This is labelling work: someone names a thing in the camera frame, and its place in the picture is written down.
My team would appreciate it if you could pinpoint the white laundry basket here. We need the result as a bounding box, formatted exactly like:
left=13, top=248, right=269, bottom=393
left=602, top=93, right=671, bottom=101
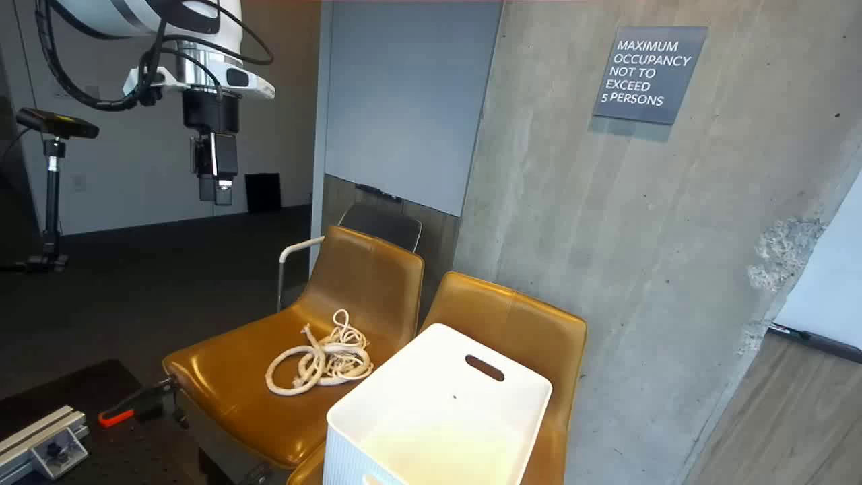
left=320, top=322, right=555, bottom=485

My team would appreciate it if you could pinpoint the grey occupancy sign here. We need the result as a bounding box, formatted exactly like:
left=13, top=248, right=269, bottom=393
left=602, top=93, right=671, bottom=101
left=590, top=24, right=712, bottom=129

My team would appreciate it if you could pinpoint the black box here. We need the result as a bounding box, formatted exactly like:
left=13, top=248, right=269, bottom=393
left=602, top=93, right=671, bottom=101
left=244, top=170, right=283, bottom=216

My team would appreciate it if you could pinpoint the black tripod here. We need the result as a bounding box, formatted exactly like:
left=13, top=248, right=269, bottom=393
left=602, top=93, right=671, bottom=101
left=11, top=132, right=73, bottom=276

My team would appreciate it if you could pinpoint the mustard leather chair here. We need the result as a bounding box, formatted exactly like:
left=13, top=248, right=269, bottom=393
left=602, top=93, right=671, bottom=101
left=285, top=269, right=590, bottom=485
left=159, top=225, right=429, bottom=476

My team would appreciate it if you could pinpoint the thick white braided rope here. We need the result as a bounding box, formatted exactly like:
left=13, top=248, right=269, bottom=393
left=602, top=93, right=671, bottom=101
left=299, top=322, right=378, bottom=389
left=265, top=339, right=331, bottom=399

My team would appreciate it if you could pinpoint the aluminium rail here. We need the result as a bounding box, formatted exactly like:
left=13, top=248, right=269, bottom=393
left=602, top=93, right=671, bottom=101
left=0, top=401, right=93, bottom=485

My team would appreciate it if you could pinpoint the orange handled black clamp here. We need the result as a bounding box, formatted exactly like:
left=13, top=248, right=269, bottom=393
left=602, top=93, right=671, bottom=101
left=94, top=376, right=179, bottom=431

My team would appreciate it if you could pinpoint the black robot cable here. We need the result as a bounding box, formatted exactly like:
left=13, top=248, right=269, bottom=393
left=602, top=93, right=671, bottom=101
left=36, top=0, right=279, bottom=113

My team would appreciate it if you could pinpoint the black camera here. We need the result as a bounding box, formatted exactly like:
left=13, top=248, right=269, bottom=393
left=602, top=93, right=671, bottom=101
left=13, top=105, right=102, bottom=144

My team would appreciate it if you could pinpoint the thin white rope green tape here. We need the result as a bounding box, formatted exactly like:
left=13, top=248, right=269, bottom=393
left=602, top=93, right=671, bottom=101
left=307, top=322, right=378, bottom=389

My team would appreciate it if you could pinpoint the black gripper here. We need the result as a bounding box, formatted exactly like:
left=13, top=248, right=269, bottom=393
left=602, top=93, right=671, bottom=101
left=180, top=90, right=244, bottom=207

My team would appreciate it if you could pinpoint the whiteboard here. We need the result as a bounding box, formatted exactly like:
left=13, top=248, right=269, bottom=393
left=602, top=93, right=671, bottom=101
left=320, top=0, right=505, bottom=218

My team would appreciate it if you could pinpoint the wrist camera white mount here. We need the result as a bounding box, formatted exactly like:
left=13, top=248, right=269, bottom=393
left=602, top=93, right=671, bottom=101
left=118, top=59, right=279, bottom=102

